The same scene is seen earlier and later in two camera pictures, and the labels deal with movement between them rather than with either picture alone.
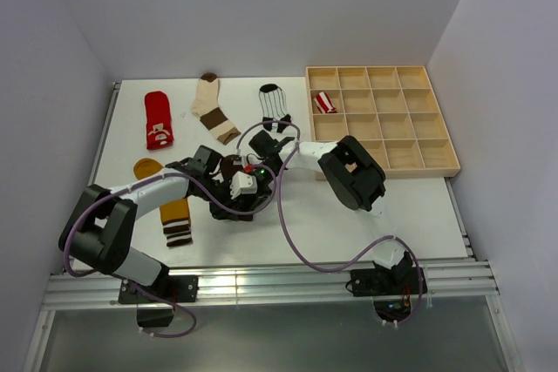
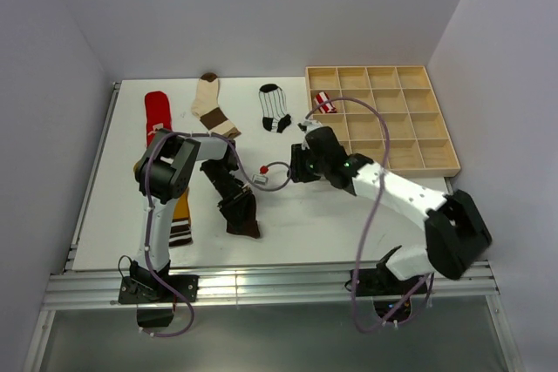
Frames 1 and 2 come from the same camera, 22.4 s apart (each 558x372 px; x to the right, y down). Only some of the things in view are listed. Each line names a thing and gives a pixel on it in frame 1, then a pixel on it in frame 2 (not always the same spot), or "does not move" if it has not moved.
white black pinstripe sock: (274, 107) does not move
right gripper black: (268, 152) → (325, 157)
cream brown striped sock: (206, 107) does not move
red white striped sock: (324, 103) does not move
